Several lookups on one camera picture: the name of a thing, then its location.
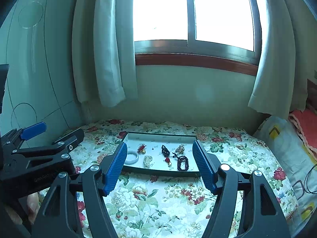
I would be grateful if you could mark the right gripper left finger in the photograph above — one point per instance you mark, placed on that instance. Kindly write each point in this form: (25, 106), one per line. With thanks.
(59, 214)

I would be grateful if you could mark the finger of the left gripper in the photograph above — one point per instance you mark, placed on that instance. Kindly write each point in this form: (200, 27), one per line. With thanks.
(67, 143)
(15, 138)

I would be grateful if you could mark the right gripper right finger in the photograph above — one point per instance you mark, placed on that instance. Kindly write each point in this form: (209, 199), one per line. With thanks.
(261, 214)

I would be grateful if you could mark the white jade bangle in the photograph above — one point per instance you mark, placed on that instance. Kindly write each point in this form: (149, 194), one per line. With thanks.
(132, 158)

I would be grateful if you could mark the red knot gold charm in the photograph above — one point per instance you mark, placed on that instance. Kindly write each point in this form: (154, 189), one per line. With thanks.
(141, 149)

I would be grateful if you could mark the black cord bead pendant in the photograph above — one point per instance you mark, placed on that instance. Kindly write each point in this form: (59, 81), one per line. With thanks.
(166, 152)

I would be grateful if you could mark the small red knot charm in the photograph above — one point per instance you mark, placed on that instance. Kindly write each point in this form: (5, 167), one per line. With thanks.
(168, 161)

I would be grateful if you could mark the pearl cluster brooch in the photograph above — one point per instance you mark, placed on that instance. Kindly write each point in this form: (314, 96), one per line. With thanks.
(180, 149)

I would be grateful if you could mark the green jewelry tray box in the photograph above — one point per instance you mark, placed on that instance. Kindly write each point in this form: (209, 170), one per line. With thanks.
(152, 162)

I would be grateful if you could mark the person left hand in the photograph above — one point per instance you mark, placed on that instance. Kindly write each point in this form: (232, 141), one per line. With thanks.
(31, 207)

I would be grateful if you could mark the patterned pillow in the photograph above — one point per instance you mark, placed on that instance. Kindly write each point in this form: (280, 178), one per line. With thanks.
(297, 165)

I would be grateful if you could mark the floral bedspread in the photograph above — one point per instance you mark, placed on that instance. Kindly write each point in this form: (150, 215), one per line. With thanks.
(153, 206)

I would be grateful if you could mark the pink blanket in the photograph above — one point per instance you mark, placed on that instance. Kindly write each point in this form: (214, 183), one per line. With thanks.
(305, 124)

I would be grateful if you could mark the left white curtain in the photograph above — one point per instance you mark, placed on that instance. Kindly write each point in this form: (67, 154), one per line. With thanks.
(103, 51)

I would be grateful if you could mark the wooden window sill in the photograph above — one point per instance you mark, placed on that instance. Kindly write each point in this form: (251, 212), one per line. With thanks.
(191, 60)

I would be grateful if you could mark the window frame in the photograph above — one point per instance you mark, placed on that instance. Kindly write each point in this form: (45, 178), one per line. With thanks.
(228, 29)

